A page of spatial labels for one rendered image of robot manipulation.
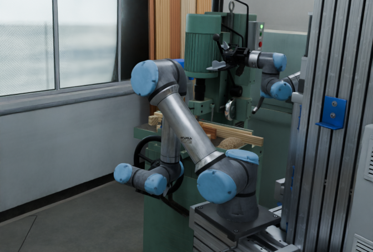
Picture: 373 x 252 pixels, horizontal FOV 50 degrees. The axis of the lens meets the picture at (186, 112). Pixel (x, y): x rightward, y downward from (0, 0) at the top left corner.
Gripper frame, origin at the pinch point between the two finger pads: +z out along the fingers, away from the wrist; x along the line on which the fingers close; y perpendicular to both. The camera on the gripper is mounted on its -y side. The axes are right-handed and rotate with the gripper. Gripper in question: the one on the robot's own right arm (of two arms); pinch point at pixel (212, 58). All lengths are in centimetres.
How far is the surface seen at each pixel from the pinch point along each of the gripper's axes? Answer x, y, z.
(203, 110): 13.1, -26.6, 8.7
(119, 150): 5, -136, 141
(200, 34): -8.7, 6.1, 8.9
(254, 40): -31.7, -20.1, -4.0
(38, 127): 37, -55, 148
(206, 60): -1.3, -4.3, 6.0
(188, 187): 50, -43, 5
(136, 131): 34, -27, 40
